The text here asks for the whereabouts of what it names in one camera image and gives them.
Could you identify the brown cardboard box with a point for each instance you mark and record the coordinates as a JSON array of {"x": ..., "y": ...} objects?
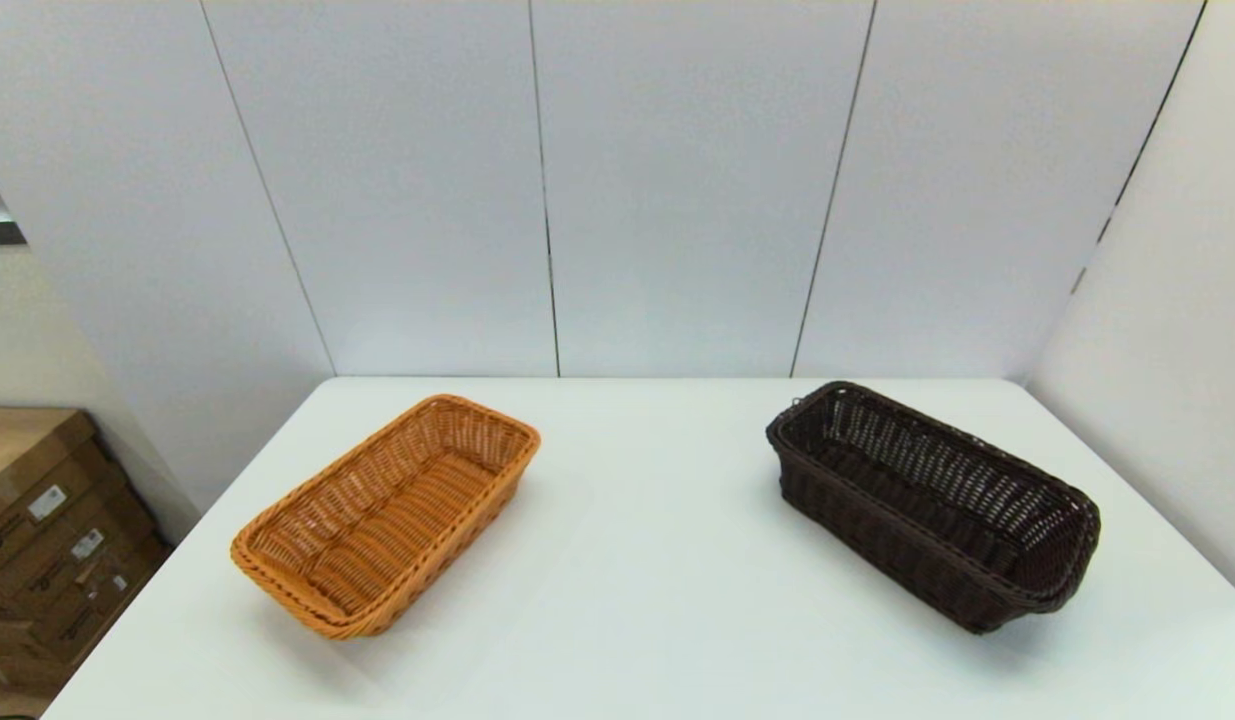
[
  {"x": 87, "y": 612},
  {"x": 27, "y": 450},
  {"x": 37, "y": 560},
  {"x": 17, "y": 660}
]

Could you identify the orange wicker basket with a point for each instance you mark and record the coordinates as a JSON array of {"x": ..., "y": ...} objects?
[{"x": 377, "y": 520}]

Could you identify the dark brown wicker basket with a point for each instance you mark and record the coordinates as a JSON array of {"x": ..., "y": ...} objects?
[{"x": 927, "y": 480}]

